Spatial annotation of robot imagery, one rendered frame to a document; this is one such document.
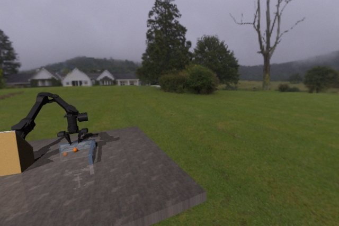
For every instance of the clear l-shaped low wall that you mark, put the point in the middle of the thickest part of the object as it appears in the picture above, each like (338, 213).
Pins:
(79, 146)
(90, 151)

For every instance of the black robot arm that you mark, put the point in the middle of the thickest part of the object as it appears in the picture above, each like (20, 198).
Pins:
(27, 124)

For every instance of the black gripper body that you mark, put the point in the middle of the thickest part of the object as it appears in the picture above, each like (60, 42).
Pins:
(72, 128)

